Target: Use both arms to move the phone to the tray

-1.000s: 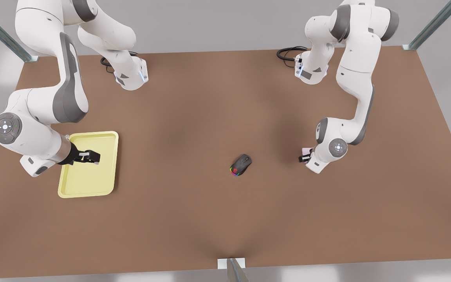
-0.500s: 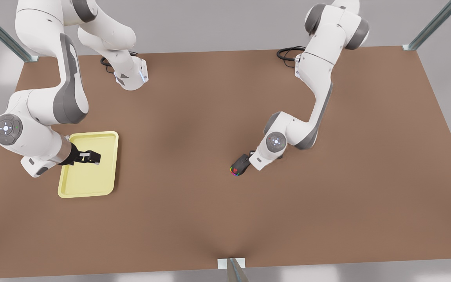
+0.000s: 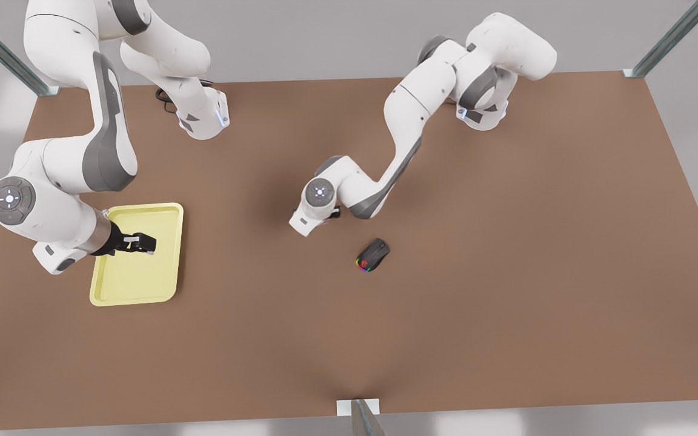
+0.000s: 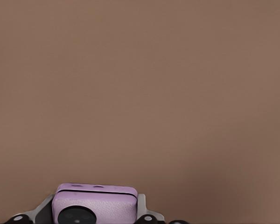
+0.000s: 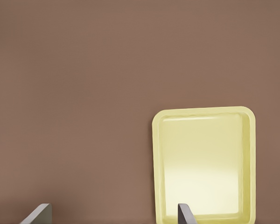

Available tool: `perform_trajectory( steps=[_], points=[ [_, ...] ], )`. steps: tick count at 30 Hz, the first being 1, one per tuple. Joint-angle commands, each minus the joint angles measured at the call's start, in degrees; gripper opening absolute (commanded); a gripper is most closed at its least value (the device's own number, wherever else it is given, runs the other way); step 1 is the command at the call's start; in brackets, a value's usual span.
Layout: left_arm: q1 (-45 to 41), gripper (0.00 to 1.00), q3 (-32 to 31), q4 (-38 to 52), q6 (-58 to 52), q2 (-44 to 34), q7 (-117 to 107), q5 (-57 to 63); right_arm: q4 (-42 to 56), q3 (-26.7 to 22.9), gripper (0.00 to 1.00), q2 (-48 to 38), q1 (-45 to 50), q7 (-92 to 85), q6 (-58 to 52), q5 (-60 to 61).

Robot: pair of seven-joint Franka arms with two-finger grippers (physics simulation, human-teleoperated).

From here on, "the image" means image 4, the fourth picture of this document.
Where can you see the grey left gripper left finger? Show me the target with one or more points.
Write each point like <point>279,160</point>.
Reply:
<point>38,212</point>

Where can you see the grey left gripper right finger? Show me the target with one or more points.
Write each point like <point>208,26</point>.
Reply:
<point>145,214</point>

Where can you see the small purple camera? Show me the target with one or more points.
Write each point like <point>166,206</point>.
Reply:
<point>95,203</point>

